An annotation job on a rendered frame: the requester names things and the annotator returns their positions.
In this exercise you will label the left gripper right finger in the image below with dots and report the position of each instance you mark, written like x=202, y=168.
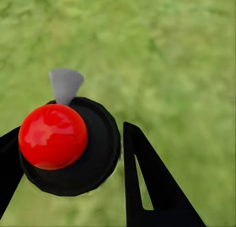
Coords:
x=171, y=206

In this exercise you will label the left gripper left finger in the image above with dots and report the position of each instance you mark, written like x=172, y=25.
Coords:
x=11, y=171

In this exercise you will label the pesticide atomizer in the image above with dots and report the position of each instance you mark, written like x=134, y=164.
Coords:
x=71, y=145

